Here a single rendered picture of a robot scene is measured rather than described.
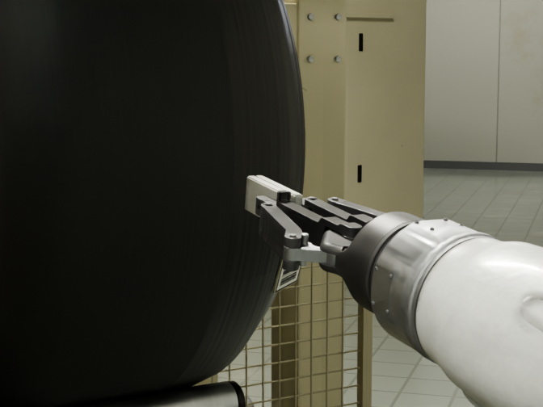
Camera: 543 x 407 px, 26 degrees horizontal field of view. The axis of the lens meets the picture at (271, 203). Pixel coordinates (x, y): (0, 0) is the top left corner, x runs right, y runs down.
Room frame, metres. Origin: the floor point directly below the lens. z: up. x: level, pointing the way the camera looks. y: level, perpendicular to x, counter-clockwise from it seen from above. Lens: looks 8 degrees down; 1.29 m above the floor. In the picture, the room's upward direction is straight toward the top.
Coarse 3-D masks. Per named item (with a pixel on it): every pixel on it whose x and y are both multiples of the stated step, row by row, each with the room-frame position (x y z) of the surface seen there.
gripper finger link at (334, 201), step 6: (330, 198) 0.95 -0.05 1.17; (336, 198) 0.95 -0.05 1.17; (330, 204) 0.94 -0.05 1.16; (336, 204) 0.94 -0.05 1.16; (342, 204) 0.93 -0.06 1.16; (348, 204) 0.93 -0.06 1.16; (354, 204) 0.93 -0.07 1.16; (348, 210) 0.93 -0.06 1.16; (354, 210) 0.92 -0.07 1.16; (360, 210) 0.92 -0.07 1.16; (366, 210) 0.92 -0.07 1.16; (372, 210) 0.92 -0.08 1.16; (372, 216) 0.91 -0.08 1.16
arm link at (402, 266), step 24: (408, 240) 0.76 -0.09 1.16; (432, 240) 0.75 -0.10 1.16; (456, 240) 0.74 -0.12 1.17; (384, 264) 0.76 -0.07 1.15; (408, 264) 0.74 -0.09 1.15; (432, 264) 0.73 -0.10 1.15; (384, 288) 0.76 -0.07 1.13; (408, 288) 0.73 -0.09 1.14; (384, 312) 0.76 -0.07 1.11; (408, 312) 0.73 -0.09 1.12; (408, 336) 0.74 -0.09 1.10
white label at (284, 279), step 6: (282, 264) 1.14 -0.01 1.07; (282, 270) 1.15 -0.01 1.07; (300, 270) 1.18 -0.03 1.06; (276, 276) 1.15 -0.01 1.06; (282, 276) 1.15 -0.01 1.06; (288, 276) 1.16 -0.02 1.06; (294, 276) 1.17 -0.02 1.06; (276, 282) 1.15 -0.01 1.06; (282, 282) 1.16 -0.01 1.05; (288, 282) 1.17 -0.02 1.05; (294, 282) 1.18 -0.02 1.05; (276, 288) 1.15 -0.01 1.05; (282, 288) 1.16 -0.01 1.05
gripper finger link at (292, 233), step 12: (264, 204) 0.92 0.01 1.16; (264, 216) 0.90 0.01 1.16; (276, 216) 0.88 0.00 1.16; (264, 228) 0.90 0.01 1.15; (276, 228) 0.87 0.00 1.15; (288, 228) 0.85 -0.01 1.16; (264, 240) 0.90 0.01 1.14; (276, 240) 0.87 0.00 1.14; (288, 240) 0.83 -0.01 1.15; (300, 240) 0.83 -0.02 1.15; (276, 252) 0.87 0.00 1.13; (288, 264) 0.83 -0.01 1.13
